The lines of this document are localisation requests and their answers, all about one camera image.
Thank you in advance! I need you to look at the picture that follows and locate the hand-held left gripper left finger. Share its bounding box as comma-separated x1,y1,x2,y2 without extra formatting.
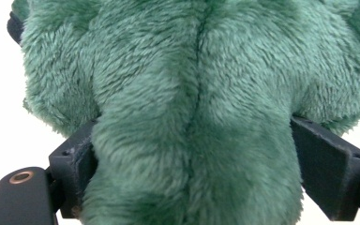
48,117,99,219

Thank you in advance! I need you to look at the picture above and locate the green fuzzy cloth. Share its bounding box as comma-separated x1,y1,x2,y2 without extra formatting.
10,0,360,225

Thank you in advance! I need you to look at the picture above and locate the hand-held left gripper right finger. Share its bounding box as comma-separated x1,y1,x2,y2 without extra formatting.
290,115,360,222

